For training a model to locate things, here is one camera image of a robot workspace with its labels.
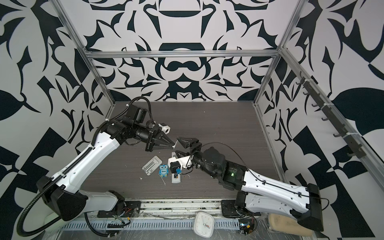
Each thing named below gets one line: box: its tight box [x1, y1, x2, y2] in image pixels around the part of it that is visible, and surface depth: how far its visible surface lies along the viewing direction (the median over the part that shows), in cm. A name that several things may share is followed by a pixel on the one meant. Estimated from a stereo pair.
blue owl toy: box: [158, 164, 169, 178], surface depth 87 cm
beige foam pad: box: [268, 213, 313, 237], surface depth 69 cm
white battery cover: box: [141, 155, 163, 176], surface depth 89 cm
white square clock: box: [193, 211, 215, 238], surface depth 69 cm
